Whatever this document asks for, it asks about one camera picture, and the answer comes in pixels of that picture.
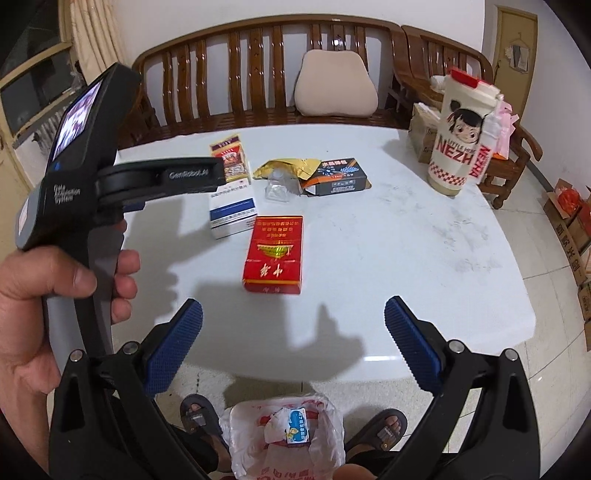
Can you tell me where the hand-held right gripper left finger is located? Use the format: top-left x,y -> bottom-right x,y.
48,298 -> 218,480

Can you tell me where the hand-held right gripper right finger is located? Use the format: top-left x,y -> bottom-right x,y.
376,296 -> 541,480

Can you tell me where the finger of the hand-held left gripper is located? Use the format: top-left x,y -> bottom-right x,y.
96,156 -> 228,214

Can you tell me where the maroon and gold cigarette box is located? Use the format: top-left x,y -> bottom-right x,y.
209,134 -> 252,185

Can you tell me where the white and blue cigarette box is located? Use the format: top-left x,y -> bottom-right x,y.
208,182 -> 259,241

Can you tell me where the clear plastic cup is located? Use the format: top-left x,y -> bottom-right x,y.
264,168 -> 301,204

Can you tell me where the yellow snack wrapper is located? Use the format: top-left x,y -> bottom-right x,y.
252,157 -> 321,183

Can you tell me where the red cigarette box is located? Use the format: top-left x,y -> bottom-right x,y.
242,215 -> 304,295

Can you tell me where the bin with plastic bag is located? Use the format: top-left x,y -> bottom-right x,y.
219,392 -> 347,480

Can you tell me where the black cardboard box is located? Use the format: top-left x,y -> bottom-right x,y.
298,157 -> 372,197

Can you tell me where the person's left hand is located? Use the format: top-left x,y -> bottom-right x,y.
0,218 -> 141,402

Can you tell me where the grey metal grille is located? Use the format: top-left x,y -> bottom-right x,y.
32,105 -> 70,153

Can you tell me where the person's left sandalled foot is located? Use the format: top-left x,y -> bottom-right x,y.
180,394 -> 232,472

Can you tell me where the person's sandalled foot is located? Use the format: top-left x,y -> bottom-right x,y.
344,408 -> 409,462
180,394 -> 232,472

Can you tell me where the person's right sandalled foot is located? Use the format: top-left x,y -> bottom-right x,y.
344,408 -> 409,462

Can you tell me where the cream striped curtain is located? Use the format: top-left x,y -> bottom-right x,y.
69,0 -> 122,88

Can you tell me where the wooden slatted bench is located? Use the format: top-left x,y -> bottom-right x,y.
117,21 -> 416,148

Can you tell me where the white wrapper with blue sticker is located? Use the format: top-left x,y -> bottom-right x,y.
263,406 -> 319,446

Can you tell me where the beige cushion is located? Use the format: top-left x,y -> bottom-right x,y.
294,50 -> 379,117

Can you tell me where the printed cardboard box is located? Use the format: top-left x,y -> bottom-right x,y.
566,217 -> 591,287

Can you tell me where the cream cartoon print tumbler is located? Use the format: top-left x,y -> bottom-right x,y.
427,67 -> 504,197

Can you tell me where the brown printed carton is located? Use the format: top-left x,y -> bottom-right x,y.
409,102 -> 439,164

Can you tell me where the open cardboard box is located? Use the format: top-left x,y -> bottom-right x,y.
542,178 -> 591,241

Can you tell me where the pink plastic bag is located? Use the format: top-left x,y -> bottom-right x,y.
492,99 -> 520,160

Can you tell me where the wooden armchair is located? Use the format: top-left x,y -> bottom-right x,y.
402,25 -> 543,208

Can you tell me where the yellow door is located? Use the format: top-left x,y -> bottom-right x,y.
492,4 -> 539,116

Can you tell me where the window with cream frame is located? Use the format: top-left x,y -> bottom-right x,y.
0,0 -> 75,153

